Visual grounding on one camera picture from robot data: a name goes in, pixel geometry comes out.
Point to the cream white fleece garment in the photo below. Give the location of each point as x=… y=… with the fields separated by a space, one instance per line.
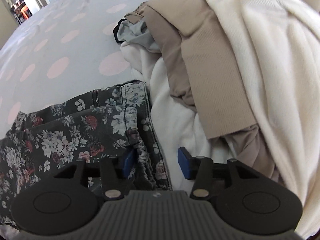
x=276 y=45

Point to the tan ribbed garment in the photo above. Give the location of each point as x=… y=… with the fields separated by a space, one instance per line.
x=203 y=74

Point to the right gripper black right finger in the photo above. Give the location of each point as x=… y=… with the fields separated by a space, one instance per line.
x=198 y=169

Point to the grey black garment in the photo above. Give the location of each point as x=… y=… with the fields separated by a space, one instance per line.
x=137 y=33

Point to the dark floral pants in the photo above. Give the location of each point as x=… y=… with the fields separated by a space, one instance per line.
x=101 y=123

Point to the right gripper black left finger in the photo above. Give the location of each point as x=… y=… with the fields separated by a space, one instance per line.
x=115 y=175

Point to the cream room door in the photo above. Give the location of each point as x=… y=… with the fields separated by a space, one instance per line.
x=7 y=24

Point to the polka dot bed sheet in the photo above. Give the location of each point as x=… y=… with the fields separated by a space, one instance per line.
x=64 y=50

